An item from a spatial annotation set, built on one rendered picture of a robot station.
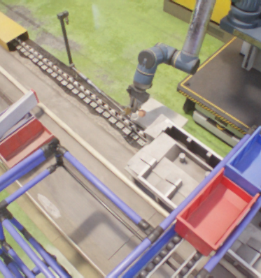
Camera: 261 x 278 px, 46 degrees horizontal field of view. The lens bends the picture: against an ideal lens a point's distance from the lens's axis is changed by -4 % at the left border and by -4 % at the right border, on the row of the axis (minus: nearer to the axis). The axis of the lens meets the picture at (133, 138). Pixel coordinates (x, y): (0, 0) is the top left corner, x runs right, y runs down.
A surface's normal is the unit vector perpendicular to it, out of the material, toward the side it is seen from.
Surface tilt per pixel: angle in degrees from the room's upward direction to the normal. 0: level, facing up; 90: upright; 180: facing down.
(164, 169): 10
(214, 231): 6
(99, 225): 0
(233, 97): 0
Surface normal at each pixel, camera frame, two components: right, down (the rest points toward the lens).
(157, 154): -0.14, -0.46
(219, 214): 0.05, -0.62
